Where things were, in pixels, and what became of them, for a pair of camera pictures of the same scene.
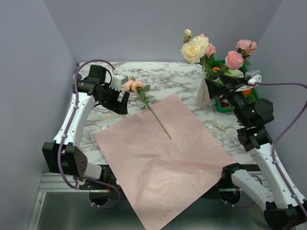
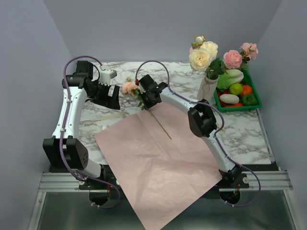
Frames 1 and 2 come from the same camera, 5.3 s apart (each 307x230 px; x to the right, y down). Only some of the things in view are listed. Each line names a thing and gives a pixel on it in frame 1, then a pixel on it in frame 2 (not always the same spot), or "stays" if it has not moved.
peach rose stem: [138, 86] to [140, 104]
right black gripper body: [238, 101] to [147, 102]
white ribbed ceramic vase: [204, 98] stays
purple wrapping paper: [159, 161] stays
